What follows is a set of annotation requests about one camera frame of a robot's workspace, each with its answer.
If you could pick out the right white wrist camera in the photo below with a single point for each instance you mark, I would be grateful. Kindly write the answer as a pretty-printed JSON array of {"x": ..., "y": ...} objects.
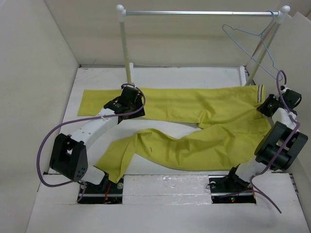
[{"x": 284, "y": 88}]

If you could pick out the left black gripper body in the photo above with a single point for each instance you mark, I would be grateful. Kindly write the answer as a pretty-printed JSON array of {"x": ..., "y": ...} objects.
[{"x": 136, "y": 106}]

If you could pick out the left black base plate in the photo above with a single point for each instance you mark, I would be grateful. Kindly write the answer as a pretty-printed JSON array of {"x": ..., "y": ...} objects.
[{"x": 106, "y": 192}]

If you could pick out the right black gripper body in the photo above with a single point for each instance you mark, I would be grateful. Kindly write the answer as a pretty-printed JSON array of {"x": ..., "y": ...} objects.
[{"x": 266, "y": 107}]

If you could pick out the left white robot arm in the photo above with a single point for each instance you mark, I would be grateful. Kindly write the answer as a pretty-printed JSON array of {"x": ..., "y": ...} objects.
[{"x": 69, "y": 153}]

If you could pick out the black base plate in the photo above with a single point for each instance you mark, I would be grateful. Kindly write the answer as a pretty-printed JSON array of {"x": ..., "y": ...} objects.
[
  {"x": 225, "y": 190},
  {"x": 106, "y": 192}
]

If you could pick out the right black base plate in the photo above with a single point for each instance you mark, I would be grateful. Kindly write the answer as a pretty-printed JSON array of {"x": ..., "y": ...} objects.
[{"x": 225, "y": 190}]

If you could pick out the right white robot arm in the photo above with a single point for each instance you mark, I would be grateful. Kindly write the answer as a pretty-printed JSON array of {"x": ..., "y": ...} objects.
[{"x": 282, "y": 144}]

